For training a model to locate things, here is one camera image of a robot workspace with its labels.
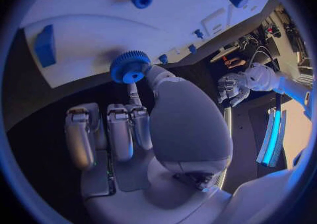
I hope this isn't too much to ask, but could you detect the white task board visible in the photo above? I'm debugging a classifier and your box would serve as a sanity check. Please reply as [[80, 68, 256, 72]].
[[19, 0, 274, 89]]

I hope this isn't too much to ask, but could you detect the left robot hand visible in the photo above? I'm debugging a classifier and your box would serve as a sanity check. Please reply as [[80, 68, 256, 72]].
[[217, 72, 252, 108]]

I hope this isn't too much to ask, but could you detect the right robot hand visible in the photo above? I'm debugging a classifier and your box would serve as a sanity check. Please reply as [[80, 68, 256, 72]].
[[64, 64, 234, 224]]

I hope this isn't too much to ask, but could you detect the glowing light bar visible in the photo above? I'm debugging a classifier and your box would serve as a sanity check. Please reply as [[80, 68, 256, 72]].
[[255, 107, 287, 167]]

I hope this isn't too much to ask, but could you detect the cluttered workshop desk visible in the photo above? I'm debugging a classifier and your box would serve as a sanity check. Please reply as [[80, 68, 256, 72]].
[[209, 5, 312, 82]]

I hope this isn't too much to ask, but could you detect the blue block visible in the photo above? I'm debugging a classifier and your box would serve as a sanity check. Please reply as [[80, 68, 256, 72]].
[[33, 24, 57, 68]]

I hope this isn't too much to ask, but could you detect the blue gear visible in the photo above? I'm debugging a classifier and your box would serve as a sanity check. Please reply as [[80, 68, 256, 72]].
[[109, 50, 152, 85]]

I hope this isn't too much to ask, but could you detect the white cable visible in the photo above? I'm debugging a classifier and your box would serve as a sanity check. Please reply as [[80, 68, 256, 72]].
[[249, 46, 275, 68]]

